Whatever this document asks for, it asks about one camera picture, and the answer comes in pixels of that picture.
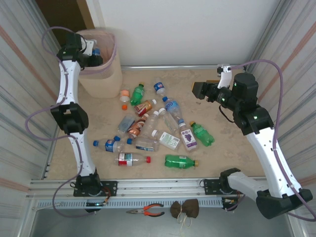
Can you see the large Pepsi bottle blue cap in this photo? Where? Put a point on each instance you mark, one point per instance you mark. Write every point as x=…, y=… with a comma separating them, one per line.
x=108, y=145

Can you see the crushed grey bottle blue cap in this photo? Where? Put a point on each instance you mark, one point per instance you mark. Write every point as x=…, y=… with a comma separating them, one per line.
x=126, y=123

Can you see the clear bottle blue white label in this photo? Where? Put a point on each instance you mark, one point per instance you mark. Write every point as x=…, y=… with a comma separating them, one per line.
x=145, y=145

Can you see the purple grape label bottle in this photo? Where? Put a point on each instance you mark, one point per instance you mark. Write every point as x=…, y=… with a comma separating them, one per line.
x=188, y=138

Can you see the blue label water bottle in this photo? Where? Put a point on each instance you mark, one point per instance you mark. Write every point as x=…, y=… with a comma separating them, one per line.
x=172, y=108

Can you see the clear bottle blue cap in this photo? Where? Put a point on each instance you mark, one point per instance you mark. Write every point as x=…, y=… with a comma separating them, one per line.
x=96, y=51

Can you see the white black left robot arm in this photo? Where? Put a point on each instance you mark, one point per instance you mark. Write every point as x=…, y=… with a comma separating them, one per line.
x=72, y=76

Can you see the aluminium frame rail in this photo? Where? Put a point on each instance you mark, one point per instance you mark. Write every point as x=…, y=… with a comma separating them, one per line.
x=46, y=170
x=172, y=67

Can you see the brown cloth bundle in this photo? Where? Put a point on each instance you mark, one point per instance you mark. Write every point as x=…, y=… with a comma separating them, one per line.
x=190, y=207

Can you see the green bottle yellow cap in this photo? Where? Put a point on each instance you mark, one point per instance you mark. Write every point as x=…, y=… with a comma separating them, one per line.
x=177, y=161
x=137, y=95
x=203, y=135

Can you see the pink mesh waste bin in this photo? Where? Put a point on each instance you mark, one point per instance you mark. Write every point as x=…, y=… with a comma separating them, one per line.
x=108, y=79

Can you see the small Pepsi bottle blue label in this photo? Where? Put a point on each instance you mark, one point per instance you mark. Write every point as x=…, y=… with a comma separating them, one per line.
x=159, y=86

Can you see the brown orange label bottle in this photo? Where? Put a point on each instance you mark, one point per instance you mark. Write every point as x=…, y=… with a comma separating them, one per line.
x=135, y=128

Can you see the wide aluminium mounting rail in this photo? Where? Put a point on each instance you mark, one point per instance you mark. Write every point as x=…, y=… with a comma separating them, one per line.
x=160, y=185

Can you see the red label bottle red cap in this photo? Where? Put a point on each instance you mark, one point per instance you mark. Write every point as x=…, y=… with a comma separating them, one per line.
x=126, y=159

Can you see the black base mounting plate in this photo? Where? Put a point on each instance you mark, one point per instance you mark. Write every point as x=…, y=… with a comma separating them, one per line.
x=112, y=187
x=209, y=185

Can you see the clear bottle white cap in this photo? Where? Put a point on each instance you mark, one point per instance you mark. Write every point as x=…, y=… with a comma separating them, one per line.
x=150, y=122
x=169, y=121

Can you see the crushed clear orange bottle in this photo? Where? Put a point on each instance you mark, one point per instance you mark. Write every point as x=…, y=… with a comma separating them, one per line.
x=124, y=96

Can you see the brown wooden door frame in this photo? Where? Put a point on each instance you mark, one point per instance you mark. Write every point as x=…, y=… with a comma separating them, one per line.
x=85, y=12

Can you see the orange bottle cap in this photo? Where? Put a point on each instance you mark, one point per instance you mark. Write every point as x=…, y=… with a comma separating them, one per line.
x=124, y=107

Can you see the red orange label bottle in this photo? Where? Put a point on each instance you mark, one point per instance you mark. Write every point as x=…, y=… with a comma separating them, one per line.
x=143, y=108

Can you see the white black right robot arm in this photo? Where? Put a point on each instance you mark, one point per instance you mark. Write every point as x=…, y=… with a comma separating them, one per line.
x=266, y=158

